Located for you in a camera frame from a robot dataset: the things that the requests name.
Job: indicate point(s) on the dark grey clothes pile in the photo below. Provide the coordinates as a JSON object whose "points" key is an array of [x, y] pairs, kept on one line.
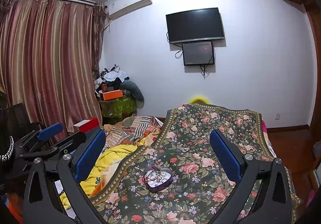
{"points": [[131, 90]]}

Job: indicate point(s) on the green patterned box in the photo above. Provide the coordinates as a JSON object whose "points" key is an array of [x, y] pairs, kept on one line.
{"points": [[118, 107]]}

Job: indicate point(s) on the red white box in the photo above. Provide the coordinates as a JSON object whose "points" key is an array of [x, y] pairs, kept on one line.
{"points": [[87, 125]]}

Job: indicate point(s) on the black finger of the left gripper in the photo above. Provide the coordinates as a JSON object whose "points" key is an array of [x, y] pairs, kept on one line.
{"points": [[75, 139]]}

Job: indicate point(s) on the yellow blanket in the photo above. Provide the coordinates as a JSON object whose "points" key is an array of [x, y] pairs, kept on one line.
{"points": [[107, 162]]}

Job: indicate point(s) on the pink striped curtain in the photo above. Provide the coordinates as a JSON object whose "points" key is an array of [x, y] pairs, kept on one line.
{"points": [[50, 54]]}

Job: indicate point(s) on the purple heart-shaped jewelry box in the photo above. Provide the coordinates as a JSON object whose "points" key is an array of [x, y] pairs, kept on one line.
{"points": [[157, 179]]}

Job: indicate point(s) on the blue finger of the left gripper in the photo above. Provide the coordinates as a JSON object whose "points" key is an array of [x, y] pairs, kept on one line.
{"points": [[51, 131]]}

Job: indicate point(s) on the small black wall monitor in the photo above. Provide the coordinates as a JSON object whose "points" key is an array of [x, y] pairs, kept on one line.
{"points": [[200, 53]]}

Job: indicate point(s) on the orange shoe box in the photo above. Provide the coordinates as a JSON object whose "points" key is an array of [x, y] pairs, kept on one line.
{"points": [[112, 95]]}

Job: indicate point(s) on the yellow round object behind bed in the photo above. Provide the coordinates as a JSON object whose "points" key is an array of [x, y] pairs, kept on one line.
{"points": [[199, 99]]}

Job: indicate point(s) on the black wall television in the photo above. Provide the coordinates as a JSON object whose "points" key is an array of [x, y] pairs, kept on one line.
{"points": [[195, 25]]}

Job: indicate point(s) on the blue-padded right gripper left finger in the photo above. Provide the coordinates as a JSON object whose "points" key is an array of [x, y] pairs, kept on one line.
{"points": [[75, 168]]}

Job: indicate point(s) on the striped patchwork quilt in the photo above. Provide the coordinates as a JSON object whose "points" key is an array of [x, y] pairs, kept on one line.
{"points": [[131, 130]]}

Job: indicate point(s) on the white air conditioner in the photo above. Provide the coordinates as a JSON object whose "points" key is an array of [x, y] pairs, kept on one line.
{"points": [[119, 8]]}

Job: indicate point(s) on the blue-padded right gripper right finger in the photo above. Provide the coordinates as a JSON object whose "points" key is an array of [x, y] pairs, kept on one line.
{"points": [[239, 170]]}

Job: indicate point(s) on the dark floral bedspread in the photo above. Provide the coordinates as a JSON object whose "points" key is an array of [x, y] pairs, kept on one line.
{"points": [[200, 185]]}

